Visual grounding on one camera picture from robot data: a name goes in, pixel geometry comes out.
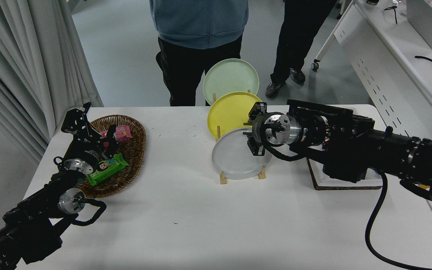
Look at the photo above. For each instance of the green snack pack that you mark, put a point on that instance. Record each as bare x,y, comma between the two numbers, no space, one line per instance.
107,168

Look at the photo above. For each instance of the white tray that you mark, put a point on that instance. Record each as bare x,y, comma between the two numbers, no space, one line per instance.
317,176

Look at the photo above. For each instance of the brown wicker basket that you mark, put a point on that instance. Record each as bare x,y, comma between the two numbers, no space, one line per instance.
133,157

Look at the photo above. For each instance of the white curtain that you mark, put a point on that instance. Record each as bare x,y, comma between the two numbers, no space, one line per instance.
21,56

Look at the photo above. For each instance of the person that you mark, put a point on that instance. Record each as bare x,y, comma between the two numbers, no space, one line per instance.
199,22
298,33

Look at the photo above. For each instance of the pale green plate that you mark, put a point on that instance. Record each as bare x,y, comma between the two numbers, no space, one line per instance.
229,77

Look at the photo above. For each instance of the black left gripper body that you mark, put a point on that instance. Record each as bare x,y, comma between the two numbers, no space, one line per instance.
84,152

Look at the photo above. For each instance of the wooden plate rack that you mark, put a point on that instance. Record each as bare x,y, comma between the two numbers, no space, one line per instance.
223,179

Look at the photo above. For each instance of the yellow plate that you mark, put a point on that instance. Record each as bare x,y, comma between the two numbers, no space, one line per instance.
231,110

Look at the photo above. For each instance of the white desk with perforated panel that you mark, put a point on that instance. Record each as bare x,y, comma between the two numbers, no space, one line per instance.
388,75

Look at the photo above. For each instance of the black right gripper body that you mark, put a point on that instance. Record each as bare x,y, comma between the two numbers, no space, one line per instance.
260,131

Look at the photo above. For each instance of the silver laptop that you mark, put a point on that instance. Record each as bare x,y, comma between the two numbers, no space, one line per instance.
422,18

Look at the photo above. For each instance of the pink snack pack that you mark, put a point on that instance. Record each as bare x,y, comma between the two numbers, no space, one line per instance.
124,134

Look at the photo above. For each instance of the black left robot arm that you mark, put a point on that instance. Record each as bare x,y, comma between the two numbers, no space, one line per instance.
24,228

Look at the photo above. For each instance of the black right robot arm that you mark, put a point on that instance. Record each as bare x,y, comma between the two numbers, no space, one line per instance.
351,150

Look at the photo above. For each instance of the grey plate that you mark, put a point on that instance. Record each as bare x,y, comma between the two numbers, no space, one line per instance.
231,157

